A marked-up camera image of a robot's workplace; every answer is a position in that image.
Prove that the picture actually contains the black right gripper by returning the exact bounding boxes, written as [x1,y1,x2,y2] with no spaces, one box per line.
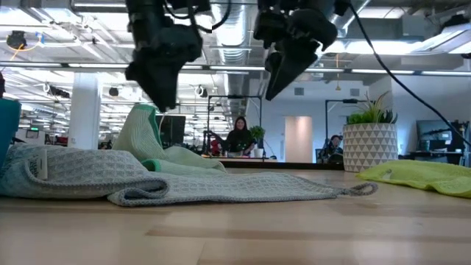
[253,9,339,102]

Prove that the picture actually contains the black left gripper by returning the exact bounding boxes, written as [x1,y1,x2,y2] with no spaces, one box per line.
[124,14,204,113]

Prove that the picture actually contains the pale green waffle towel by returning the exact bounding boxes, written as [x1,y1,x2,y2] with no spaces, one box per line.
[112,104,228,174]

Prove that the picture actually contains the grey waffle microfiber towel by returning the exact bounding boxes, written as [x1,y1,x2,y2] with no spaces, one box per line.
[0,142,379,208]

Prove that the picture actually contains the lime green microfiber towel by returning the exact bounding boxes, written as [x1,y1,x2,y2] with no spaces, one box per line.
[358,159,471,199]

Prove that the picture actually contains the overhead light bar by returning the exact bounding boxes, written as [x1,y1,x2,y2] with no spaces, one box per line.
[0,61,471,77]

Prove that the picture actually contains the black computer monitor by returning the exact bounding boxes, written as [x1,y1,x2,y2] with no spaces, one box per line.
[156,114,187,148]

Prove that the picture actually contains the small potted plant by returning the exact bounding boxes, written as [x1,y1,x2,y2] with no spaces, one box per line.
[249,125,266,158]

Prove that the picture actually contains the white pillar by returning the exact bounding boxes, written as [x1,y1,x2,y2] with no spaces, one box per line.
[68,73,103,150]

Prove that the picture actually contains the pale pink door panel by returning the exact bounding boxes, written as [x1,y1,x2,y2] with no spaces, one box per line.
[284,116,314,163]

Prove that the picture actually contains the person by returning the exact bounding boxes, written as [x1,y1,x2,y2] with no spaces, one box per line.
[322,134,345,164]
[209,116,255,158]

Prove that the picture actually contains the green spiky plant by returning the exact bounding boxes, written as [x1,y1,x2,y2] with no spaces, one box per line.
[346,93,398,125]

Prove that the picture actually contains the dark background table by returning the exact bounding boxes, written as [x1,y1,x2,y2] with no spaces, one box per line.
[220,156,345,171]

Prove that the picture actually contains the white triangle-pattern plant pot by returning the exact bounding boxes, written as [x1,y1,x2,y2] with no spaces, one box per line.
[342,123,399,173]

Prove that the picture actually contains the teal storage bin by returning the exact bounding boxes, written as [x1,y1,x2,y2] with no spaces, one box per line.
[0,98,22,177]

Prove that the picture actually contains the dark desk monitor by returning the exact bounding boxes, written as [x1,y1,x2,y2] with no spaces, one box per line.
[415,119,453,152]

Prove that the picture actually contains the silver ceiling duct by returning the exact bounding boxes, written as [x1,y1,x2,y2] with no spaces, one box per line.
[211,3,255,119]

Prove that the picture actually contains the black metal frame stand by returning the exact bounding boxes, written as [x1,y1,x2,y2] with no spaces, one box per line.
[325,98,372,148]
[207,94,263,159]

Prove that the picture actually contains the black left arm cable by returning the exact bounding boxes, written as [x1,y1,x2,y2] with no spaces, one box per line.
[163,0,233,35]

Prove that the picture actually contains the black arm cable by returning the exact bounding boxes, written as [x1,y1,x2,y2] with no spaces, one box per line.
[347,0,471,146]
[163,0,233,35]

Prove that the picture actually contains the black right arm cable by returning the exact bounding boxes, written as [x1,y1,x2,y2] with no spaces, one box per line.
[347,0,471,146]

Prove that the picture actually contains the black ceiling cable reel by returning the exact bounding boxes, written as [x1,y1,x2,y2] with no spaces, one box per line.
[6,30,27,49]

